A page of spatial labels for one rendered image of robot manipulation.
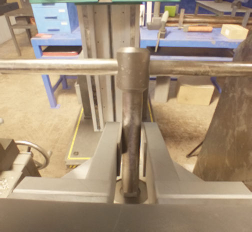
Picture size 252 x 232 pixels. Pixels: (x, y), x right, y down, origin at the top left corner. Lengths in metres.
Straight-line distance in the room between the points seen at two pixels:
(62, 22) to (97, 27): 1.01
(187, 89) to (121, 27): 1.42
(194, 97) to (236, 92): 2.10
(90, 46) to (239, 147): 0.98
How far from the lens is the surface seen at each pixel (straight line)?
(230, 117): 0.35
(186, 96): 2.41
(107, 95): 1.35
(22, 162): 0.81
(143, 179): 0.20
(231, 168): 0.35
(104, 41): 1.18
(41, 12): 2.20
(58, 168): 1.77
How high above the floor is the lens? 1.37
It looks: 36 degrees down
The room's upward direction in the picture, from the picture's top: straight up
